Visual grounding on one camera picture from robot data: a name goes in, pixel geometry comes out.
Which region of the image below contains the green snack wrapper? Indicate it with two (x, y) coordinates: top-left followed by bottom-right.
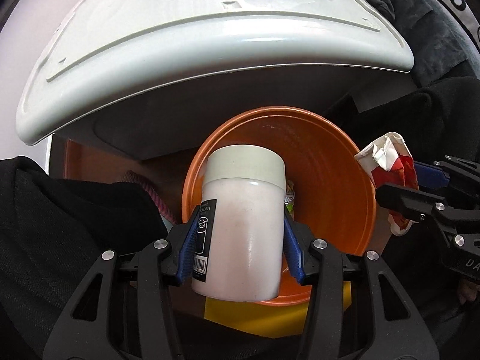
(285, 180), (295, 218)

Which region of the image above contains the orange plastic trash bucket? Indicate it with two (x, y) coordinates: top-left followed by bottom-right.
(181, 106), (378, 307)

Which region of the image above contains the white cylindrical plastic jar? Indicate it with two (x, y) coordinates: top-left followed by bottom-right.
(192, 145), (287, 302)

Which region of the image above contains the white plastic storage box lid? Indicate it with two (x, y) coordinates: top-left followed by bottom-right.
(16, 0), (414, 158)

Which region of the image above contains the red white paper bag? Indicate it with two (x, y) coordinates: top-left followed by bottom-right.
(354, 131), (420, 237)

